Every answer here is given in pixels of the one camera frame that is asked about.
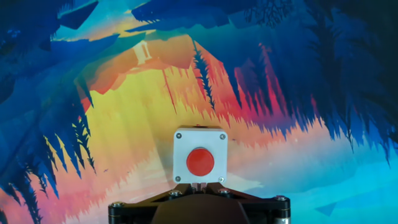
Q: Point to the colourful sunset forest printed mat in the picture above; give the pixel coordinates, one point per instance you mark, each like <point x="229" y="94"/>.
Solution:
<point x="93" y="124"/>

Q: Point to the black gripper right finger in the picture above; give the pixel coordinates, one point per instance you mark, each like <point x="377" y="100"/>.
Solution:
<point x="267" y="208"/>

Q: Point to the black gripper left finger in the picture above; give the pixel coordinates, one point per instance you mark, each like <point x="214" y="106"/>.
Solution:
<point x="133" y="208"/>

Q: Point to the grey box with red button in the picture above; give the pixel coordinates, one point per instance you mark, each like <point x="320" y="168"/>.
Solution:
<point x="186" y="143"/>

